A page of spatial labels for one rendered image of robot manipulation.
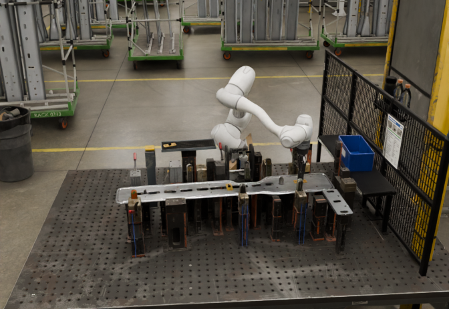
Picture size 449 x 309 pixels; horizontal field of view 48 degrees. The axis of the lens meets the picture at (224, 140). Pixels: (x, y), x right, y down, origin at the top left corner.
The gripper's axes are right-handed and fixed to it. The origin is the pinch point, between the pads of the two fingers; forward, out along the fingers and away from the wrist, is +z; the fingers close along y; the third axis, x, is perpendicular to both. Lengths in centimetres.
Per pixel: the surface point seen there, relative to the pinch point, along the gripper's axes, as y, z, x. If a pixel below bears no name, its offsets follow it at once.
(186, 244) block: 20, 31, -76
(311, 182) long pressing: 2.1, 4.7, 6.6
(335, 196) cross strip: 21.5, 4.7, 16.3
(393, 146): 12, -22, 54
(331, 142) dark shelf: -50, 1, 38
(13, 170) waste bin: -218, 90, -241
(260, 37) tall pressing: -704, 66, 126
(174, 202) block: 18, 2, -83
